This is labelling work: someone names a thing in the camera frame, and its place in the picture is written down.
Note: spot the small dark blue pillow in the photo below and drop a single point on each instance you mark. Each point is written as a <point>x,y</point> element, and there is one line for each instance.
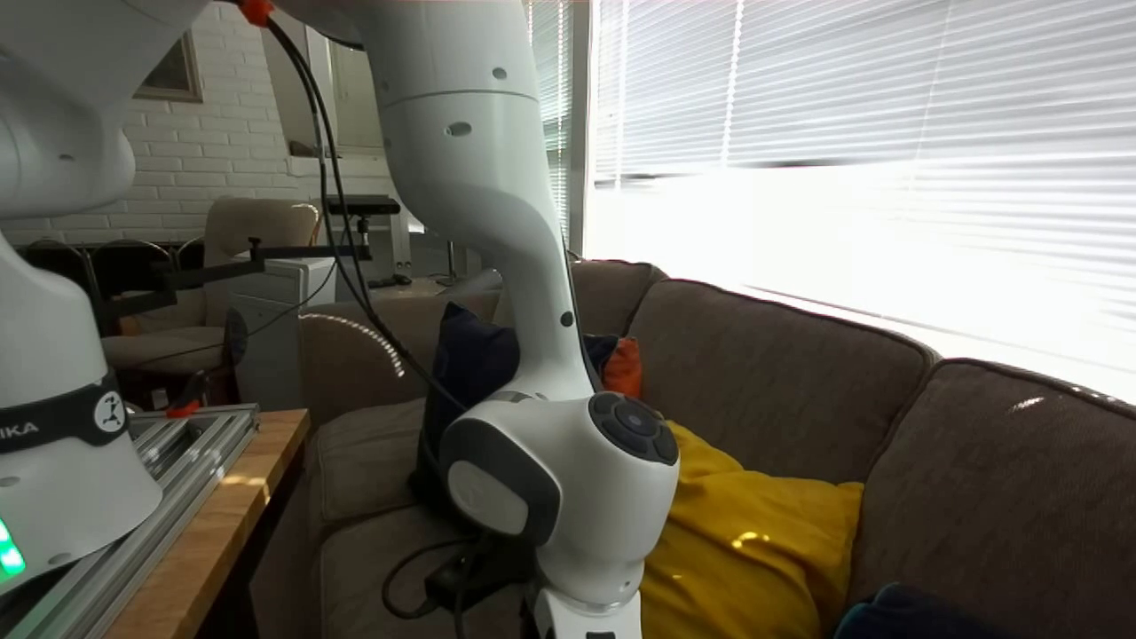
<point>909,616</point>

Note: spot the black stool stand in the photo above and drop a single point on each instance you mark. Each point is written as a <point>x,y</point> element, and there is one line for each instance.
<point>358,205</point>

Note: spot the wooden table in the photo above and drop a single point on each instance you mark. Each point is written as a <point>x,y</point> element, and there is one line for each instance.
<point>215,535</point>

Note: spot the aluminium rail base frame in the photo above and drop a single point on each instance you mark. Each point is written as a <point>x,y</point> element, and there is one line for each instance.
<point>142,519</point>

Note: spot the grey-brown fabric sofa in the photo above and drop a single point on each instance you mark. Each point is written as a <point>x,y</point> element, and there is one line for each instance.
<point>782,378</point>

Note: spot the grey box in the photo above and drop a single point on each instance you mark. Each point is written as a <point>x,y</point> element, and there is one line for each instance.
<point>278,343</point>

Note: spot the beige armchair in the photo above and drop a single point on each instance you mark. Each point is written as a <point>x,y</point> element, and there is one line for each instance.
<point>251,234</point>

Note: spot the white window blinds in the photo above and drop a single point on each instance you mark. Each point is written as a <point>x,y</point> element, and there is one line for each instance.
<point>899,165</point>

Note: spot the orange pillow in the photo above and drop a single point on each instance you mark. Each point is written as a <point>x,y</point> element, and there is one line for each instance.
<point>623,366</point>

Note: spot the framed wall picture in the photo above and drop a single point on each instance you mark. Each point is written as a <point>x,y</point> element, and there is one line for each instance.
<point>179,77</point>

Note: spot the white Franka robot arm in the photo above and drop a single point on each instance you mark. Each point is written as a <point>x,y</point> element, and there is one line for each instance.
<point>519,356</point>

